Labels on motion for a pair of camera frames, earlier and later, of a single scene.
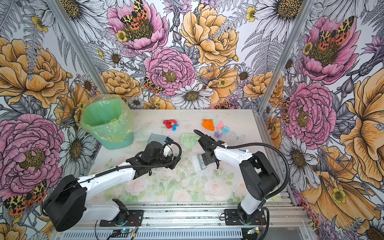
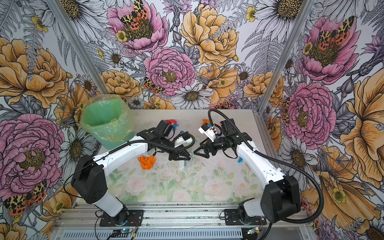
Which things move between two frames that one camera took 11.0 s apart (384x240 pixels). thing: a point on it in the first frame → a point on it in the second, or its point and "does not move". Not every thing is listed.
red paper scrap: (168, 123) does not move
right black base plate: (232, 218) does not move
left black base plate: (135, 219) does not move
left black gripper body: (164, 161) → (173, 153)
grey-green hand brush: (199, 162) → (182, 163)
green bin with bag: (109, 120) does not move
